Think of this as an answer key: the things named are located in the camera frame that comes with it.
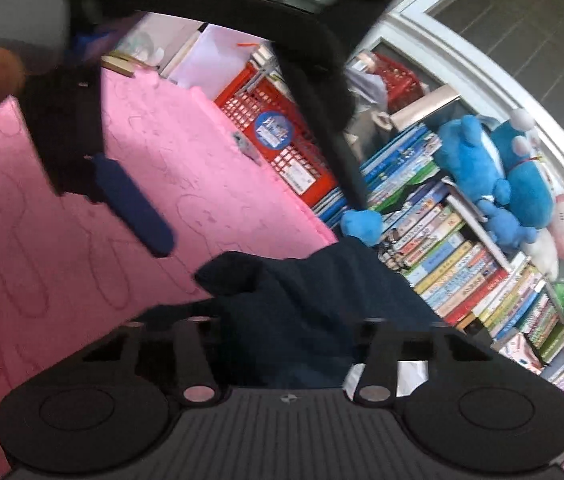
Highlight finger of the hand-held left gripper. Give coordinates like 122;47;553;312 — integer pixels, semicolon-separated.
89;154;177;259

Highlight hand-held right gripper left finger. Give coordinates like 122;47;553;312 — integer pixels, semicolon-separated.
80;317;223;406

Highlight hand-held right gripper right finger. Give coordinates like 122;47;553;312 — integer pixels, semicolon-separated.
353;319;494;406

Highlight navy and white jacket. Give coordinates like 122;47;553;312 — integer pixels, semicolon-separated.
69;0;445;396

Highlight flat book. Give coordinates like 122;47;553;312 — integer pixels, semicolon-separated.
100;54;136;79

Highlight pink blanket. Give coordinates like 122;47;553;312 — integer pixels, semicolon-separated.
0;67;337;480

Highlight clear glass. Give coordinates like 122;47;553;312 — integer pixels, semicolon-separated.
120;30;165;67

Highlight row of books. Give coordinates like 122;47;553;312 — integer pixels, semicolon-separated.
312;122;564;441

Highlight small grey object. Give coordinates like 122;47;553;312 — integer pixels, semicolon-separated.
232;131;263;167

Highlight blue pompom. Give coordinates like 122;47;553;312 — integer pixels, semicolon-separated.
339;208;383;247

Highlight red basket with round label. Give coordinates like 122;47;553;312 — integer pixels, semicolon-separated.
214;62;339;207

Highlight white board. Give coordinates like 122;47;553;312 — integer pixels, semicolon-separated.
167;22;265;103

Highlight blue plush toy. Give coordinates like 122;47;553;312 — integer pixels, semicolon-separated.
434;109;559;253

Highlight beige board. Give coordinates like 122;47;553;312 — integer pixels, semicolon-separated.
389;84;463;132

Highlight grey cloth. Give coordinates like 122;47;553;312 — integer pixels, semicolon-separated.
344;65;393;148

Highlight red plastic basket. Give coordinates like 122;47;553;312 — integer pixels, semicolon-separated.
369;52;428;111

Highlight white-framed window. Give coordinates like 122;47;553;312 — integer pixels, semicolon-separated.
182;0;564;181

